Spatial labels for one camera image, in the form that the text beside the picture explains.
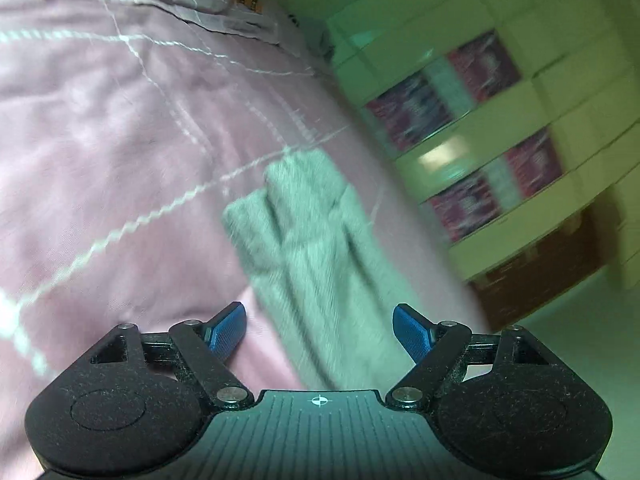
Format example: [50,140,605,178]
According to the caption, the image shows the pink wall poster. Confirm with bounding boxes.
[504,129,564,197]
[429,172,507,242]
[446,30,522,104]
[364,72,455,152]

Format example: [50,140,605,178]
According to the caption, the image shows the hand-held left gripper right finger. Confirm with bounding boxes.
[386,303,547,411]

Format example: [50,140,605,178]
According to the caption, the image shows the bed with pink checked sheet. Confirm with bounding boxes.
[0,0,493,480]

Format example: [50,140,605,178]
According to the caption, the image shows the brown wooden door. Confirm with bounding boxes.
[471,209,603,332]

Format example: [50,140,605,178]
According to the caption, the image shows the cream wardrobe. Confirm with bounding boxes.
[325,0,640,291]

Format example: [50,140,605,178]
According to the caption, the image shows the grey pants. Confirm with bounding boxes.
[222,149,443,394]

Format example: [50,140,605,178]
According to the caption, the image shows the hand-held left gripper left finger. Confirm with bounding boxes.
[90,302,256,411]

